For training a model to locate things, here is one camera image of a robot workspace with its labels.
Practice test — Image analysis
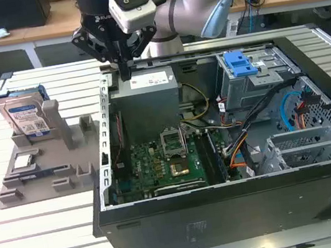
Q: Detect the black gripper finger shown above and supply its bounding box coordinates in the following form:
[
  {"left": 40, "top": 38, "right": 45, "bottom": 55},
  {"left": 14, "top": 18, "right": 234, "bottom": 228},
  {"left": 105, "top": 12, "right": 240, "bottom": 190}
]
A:
[
  {"left": 118, "top": 24, "right": 164, "bottom": 80},
  {"left": 70, "top": 24, "right": 127, "bottom": 88}
]

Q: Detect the hard disk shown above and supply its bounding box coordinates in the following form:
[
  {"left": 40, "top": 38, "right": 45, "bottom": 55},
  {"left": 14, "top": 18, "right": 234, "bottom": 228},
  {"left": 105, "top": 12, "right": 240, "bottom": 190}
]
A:
[{"left": 0, "top": 82, "right": 54, "bottom": 143}]

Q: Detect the silver disk bay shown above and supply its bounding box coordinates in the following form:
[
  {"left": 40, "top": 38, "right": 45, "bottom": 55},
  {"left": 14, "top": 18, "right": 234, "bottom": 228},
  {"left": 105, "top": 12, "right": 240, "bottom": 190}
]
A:
[{"left": 254, "top": 124, "right": 331, "bottom": 175}]

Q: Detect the grey power supply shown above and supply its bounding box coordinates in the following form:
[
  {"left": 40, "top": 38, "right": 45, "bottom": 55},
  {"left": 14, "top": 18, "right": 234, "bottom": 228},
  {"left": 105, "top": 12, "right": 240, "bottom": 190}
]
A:
[{"left": 106, "top": 65, "right": 187, "bottom": 145}]

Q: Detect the metal socket cover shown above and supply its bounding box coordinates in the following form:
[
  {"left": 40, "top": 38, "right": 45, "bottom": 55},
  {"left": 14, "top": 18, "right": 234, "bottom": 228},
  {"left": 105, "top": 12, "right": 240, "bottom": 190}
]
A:
[{"left": 159, "top": 126, "right": 189, "bottom": 162}]

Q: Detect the blue plastic latch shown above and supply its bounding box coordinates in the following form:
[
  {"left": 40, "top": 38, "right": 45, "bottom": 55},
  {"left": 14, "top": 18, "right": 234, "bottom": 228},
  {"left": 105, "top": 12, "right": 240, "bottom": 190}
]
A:
[{"left": 223, "top": 49, "right": 259, "bottom": 80}]

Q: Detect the metal locking lever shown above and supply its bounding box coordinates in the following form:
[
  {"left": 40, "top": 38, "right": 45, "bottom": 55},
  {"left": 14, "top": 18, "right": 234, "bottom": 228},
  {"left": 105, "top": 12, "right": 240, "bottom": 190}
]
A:
[{"left": 179, "top": 124, "right": 189, "bottom": 157}]

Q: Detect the grey parts rack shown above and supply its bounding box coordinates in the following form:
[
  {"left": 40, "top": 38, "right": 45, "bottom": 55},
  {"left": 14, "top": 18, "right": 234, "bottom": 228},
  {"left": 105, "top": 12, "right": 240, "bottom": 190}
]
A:
[{"left": 0, "top": 92, "right": 113, "bottom": 210}]

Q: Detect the silver drive cage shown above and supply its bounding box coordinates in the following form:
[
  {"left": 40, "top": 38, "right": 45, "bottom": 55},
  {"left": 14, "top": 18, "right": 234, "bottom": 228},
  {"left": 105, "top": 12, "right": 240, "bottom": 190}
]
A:
[{"left": 214, "top": 42, "right": 307, "bottom": 121}]

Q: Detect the green motherboard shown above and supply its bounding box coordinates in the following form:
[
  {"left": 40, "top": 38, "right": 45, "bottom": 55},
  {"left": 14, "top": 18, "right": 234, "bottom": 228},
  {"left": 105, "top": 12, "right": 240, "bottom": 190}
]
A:
[{"left": 108, "top": 127, "right": 241, "bottom": 202}]

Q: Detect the CPU socket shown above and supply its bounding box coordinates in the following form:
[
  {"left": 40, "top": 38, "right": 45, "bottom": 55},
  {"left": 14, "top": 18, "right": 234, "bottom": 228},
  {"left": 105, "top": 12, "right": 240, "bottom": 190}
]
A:
[{"left": 167, "top": 156, "right": 192, "bottom": 178}]

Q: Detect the black RAM slot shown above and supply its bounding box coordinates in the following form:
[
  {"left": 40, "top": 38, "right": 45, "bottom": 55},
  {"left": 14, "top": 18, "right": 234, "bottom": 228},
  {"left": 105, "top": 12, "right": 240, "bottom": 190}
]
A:
[{"left": 194, "top": 134, "right": 218, "bottom": 186}]

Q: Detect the silver CPU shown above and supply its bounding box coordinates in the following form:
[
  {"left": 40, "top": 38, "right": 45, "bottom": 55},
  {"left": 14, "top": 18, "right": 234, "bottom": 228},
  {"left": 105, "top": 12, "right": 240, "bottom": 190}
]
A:
[{"left": 12, "top": 153, "right": 36, "bottom": 170}]

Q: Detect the dark RAM stick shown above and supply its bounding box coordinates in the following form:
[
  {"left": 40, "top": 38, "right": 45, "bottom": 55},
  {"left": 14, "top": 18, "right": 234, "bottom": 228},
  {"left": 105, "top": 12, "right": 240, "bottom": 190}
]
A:
[{"left": 19, "top": 168, "right": 57, "bottom": 182}]

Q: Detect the installed RAM stick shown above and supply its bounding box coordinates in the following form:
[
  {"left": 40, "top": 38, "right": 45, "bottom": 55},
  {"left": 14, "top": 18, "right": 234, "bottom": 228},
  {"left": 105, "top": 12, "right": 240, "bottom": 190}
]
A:
[{"left": 206, "top": 129, "right": 231, "bottom": 185}]

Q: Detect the black graphics card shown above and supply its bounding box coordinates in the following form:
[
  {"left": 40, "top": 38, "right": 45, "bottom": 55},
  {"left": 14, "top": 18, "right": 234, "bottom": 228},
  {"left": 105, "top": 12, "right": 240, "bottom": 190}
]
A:
[{"left": 153, "top": 179, "right": 210, "bottom": 196}]

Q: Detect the black PC case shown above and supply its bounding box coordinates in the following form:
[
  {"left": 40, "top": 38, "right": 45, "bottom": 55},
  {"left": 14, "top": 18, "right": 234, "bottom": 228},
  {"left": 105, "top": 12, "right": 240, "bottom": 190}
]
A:
[{"left": 67, "top": 21, "right": 331, "bottom": 248}]

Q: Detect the yellow wire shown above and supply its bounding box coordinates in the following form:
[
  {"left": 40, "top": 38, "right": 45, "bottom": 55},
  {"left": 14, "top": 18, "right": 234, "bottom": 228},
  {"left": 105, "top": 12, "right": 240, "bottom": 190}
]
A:
[{"left": 179, "top": 80, "right": 212, "bottom": 121}]

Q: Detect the black wire bundle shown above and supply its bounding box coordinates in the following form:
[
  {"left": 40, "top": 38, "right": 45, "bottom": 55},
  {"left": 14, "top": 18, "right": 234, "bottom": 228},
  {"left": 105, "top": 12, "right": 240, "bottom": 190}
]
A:
[{"left": 230, "top": 76, "right": 314, "bottom": 178}]

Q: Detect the blue wire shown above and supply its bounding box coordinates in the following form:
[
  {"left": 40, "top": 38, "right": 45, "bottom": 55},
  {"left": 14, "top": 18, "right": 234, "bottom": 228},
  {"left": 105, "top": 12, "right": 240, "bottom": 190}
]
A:
[{"left": 276, "top": 89, "right": 310, "bottom": 134}]

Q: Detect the red orange wire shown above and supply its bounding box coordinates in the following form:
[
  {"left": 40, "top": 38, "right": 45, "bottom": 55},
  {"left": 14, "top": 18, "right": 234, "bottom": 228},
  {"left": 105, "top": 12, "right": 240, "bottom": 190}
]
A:
[{"left": 294, "top": 100, "right": 312, "bottom": 131}]

